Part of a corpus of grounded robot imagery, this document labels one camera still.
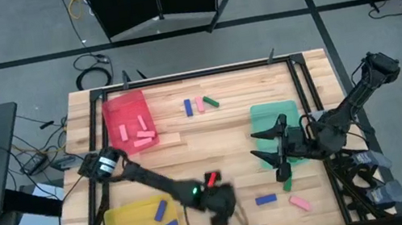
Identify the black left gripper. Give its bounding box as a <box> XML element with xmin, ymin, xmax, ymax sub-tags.
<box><xmin>198</xmin><ymin>180</ymin><xmax>250</xmax><ymax>225</ymax></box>

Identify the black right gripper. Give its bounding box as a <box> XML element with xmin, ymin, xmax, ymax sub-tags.
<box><xmin>244</xmin><ymin>109</ymin><xmax>318</xmax><ymax>187</ymax></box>

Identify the green rectangular block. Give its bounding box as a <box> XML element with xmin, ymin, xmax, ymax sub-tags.
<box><xmin>202</xmin><ymin>94</ymin><xmax>221</xmax><ymax>110</ymax></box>
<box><xmin>280</xmin><ymin>173</ymin><xmax>296</xmax><ymax>194</ymax></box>

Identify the teal plastic bin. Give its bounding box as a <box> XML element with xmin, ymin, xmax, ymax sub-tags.
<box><xmin>247</xmin><ymin>97</ymin><xmax>311</xmax><ymax>173</ymax></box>

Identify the grey power supply brick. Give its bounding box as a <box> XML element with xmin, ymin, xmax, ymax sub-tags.
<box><xmin>350</xmin><ymin>145</ymin><xmax>394</xmax><ymax>174</ymax></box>
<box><xmin>364</xmin><ymin>179</ymin><xmax>402</xmax><ymax>210</ymax></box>

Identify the red plastic bin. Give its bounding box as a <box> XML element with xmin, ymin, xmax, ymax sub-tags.
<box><xmin>98</xmin><ymin>87</ymin><xmax>162</xmax><ymax>160</ymax></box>

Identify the black power supply brick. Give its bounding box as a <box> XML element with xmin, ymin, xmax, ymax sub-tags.
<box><xmin>48</xmin><ymin>152</ymin><xmax>84</xmax><ymax>174</ymax></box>
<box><xmin>19</xmin><ymin>151</ymin><xmax>52</xmax><ymax>178</ymax></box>

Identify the black folding partition screen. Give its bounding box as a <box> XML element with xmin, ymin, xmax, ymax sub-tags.
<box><xmin>82</xmin><ymin>0</ymin><xmax>235</xmax><ymax>53</ymax></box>

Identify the black aluminium table frame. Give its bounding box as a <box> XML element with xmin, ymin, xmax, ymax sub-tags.
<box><xmin>36</xmin><ymin>40</ymin><xmax>398</xmax><ymax>225</ymax></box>

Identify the coiled black cable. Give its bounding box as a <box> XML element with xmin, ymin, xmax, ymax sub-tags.
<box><xmin>70</xmin><ymin>48</ymin><xmax>116</xmax><ymax>92</ymax></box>

